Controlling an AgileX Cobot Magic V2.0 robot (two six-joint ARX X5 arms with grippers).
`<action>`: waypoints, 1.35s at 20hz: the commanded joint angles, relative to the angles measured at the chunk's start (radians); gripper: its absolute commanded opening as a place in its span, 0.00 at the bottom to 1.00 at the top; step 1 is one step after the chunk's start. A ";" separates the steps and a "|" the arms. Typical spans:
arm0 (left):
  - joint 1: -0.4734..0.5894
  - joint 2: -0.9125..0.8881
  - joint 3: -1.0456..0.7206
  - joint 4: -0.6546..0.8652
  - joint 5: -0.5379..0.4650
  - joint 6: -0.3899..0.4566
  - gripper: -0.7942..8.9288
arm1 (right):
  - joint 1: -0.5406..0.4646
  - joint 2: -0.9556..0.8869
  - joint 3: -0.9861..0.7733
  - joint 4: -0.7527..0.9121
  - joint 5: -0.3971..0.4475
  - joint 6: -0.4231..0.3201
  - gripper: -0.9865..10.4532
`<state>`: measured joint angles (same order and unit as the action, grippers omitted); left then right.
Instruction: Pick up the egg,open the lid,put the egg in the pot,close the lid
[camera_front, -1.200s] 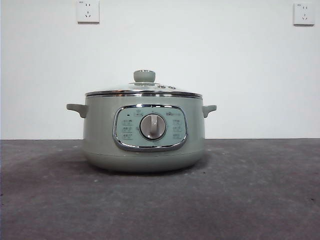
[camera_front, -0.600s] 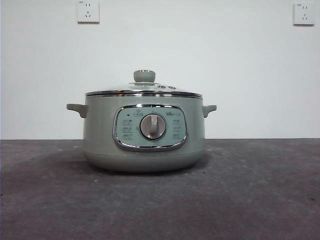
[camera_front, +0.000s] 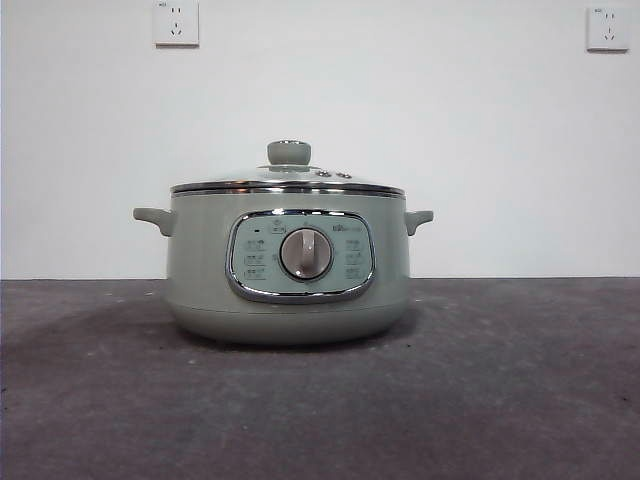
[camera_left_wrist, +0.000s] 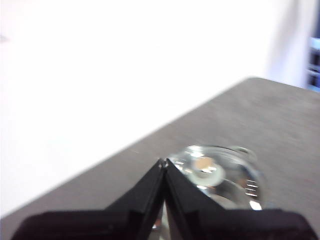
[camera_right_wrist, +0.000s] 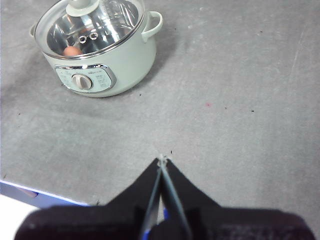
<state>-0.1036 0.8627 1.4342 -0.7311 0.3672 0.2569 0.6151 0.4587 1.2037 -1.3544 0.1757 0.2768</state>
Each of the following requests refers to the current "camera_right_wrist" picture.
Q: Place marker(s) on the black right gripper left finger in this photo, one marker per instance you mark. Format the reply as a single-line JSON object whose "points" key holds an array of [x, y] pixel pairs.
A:
{"points": [[100, 222]]}

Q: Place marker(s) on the pale green electric pot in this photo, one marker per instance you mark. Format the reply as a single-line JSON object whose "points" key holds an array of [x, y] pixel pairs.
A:
{"points": [[130, 67]]}

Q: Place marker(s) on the glass pot lid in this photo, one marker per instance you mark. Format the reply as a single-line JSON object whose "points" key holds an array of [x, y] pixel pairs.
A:
{"points": [[82, 7]]}

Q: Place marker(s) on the brown egg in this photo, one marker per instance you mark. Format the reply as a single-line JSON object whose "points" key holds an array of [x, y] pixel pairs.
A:
{"points": [[71, 51]]}

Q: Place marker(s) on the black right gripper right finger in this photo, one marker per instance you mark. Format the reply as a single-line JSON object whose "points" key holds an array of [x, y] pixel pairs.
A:
{"points": [[225, 225]]}

